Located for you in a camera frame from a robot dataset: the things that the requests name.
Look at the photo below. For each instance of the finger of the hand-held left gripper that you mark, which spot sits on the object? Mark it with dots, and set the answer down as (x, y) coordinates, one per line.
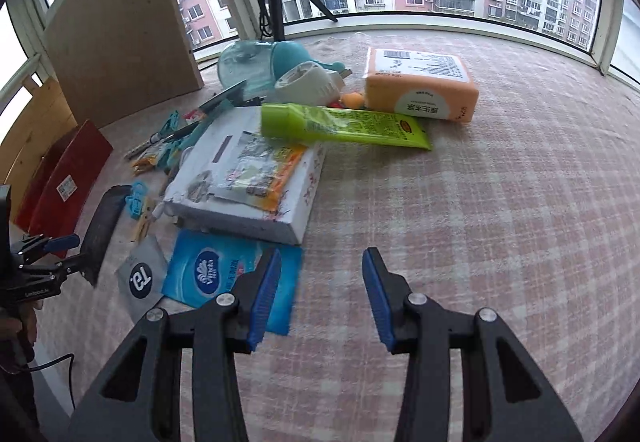
(72, 267)
(60, 243)

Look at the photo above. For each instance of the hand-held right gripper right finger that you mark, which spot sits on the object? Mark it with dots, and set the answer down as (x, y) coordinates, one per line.
(376, 302)

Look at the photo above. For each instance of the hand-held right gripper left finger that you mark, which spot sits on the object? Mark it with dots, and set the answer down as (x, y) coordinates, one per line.
(262, 302)

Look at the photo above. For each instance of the red cardboard box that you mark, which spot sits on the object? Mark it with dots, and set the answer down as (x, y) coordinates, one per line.
(65, 182)

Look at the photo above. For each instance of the white desktop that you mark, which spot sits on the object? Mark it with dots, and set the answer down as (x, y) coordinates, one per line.
(52, 392)

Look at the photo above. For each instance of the person's left hand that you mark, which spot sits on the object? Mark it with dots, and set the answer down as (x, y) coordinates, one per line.
(20, 327)

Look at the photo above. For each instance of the blue tissue packet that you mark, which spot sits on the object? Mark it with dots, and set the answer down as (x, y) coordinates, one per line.
(210, 272)

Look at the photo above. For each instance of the grey round-logo sachet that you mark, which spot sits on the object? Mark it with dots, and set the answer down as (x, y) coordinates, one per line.
(140, 279)

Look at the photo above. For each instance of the wooden clothespin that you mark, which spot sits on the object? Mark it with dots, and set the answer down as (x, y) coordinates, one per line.
(144, 224)

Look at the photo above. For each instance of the blue plastic clip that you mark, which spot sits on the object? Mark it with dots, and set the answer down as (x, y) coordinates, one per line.
(136, 202)

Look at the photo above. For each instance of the person's dark jacket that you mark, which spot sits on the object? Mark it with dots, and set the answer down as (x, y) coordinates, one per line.
(12, 397)

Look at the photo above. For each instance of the light wooden crate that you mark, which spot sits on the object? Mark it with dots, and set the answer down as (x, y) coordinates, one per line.
(30, 131)

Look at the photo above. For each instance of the patterned pen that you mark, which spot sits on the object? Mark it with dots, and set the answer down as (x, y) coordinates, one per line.
(136, 151)

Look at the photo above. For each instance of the silver orange snack sachet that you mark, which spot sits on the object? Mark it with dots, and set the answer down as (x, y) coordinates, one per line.
(260, 171)

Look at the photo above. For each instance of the teal plastic clip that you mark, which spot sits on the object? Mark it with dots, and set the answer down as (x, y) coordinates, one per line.
(170, 155)
(172, 120)

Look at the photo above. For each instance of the white cardboard box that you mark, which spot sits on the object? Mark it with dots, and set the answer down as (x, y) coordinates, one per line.
(225, 141)

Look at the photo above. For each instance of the green tube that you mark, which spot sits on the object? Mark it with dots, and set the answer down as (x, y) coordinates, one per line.
(350, 126)

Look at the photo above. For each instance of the small orange plastic toy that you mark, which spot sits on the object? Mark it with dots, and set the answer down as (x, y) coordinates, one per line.
(352, 99)

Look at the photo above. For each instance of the upright wooden board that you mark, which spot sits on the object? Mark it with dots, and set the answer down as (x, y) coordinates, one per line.
(115, 36)

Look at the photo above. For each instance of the white power adapter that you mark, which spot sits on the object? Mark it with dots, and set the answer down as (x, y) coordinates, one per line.
(305, 84)

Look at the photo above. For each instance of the orange tissue pack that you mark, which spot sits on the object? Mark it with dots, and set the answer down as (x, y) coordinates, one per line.
(420, 81)

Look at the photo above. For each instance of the teal plastic bottle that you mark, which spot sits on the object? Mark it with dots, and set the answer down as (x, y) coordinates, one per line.
(255, 64)

